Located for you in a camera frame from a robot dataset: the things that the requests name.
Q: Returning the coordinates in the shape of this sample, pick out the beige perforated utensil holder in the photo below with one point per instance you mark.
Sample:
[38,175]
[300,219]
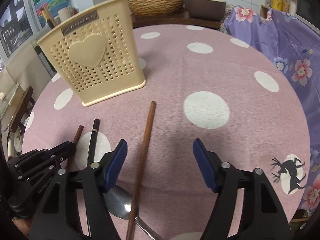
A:
[95,52]

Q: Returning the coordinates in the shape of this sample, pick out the dark wooden spoon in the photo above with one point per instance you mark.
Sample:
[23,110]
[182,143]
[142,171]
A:
[74,11]

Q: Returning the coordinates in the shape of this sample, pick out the dark wooden counter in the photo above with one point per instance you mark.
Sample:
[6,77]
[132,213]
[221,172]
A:
[179,17]

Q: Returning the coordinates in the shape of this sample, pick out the water dispenser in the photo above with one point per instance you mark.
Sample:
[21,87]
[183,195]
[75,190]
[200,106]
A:
[50,69]

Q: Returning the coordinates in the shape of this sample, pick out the beige brown rice cooker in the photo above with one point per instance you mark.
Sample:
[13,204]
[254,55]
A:
[212,10]

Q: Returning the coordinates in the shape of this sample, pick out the black gold chopstick in holder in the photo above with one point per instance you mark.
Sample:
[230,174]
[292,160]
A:
[47,18]

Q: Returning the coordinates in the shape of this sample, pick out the metal spoon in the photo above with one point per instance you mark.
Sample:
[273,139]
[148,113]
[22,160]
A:
[118,202]

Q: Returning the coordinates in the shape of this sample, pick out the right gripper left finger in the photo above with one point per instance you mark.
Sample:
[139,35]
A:
[73,205]

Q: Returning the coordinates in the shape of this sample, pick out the woven basket sink basin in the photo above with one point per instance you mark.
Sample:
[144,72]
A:
[148,8]

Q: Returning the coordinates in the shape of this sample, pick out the left hand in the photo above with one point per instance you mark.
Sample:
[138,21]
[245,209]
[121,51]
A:
[23,225]

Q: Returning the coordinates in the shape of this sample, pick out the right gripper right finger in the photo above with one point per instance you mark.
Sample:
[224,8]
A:
[262,215]

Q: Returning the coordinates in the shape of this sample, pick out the pink polka dot tablecloth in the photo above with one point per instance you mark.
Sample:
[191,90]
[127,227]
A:
[206,85]

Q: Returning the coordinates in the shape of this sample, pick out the white microwave oven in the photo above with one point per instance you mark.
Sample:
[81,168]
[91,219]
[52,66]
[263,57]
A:
[306,11]

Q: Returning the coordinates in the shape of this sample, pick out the black chopstick on table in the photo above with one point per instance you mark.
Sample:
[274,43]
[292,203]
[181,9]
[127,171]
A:
[93,142]

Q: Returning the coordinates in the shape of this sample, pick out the purple floral cloth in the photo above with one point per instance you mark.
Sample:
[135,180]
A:
[293,48]

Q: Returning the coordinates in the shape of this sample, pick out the white pot with lid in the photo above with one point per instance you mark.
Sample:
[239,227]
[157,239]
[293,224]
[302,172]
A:
[11,99]

